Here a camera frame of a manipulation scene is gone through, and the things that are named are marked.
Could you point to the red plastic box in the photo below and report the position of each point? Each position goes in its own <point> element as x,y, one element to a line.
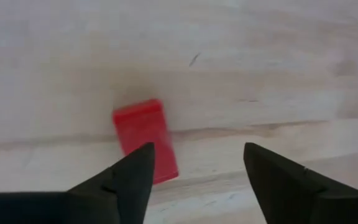
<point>141,127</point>

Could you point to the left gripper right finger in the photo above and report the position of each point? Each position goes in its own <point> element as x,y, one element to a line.
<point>291,199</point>

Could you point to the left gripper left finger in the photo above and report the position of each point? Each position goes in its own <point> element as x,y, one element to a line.
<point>104,202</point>

